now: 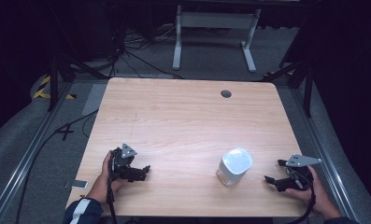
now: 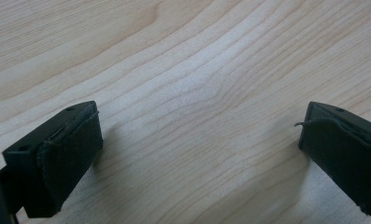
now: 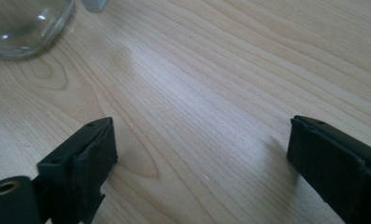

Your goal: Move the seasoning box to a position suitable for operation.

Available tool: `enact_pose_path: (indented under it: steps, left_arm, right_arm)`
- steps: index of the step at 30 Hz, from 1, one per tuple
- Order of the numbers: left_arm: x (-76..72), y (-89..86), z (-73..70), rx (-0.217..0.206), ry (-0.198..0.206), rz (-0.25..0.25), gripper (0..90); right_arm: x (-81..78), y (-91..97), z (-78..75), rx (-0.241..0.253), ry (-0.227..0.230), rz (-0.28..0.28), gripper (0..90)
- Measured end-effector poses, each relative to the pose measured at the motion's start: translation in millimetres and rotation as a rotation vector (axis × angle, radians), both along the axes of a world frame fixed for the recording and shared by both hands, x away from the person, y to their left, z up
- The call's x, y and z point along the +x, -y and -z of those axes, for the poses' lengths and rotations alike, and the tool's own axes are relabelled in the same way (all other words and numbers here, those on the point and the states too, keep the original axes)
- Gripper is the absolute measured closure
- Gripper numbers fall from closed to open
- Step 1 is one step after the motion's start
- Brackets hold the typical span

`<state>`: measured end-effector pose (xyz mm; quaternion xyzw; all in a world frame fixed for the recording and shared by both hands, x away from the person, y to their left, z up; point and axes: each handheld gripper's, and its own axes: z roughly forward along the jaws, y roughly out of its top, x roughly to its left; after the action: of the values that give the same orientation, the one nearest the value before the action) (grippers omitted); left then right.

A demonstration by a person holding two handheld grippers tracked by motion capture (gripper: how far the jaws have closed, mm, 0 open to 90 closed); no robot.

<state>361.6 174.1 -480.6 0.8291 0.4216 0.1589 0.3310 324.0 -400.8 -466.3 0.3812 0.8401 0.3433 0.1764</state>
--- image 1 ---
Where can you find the person's left hand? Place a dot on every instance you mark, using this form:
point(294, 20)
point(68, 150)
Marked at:
point(107, 174)

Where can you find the black tripod stand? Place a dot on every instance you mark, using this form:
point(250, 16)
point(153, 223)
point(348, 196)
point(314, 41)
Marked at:
point(300, 74)
point(60, 71)

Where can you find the aluminium floor rail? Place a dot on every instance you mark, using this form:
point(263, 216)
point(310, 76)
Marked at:
point(24, 161)
point(320, 146)

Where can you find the grey tape strip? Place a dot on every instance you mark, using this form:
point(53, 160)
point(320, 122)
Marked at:
point(76, 184)

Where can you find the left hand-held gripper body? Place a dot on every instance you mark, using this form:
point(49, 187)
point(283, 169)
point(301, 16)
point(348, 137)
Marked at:
point(124, 163)

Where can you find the yellow black floor tape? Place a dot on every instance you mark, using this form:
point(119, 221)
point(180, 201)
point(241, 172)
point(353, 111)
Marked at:
point(44, 90)

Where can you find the person's right hand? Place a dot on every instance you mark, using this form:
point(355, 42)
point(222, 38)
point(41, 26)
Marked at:
point(317, 196)

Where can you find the grey metal desk frame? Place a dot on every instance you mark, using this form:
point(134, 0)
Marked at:
point(216, 21)

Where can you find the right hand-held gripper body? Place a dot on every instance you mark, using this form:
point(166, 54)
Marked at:
point(298, 177)

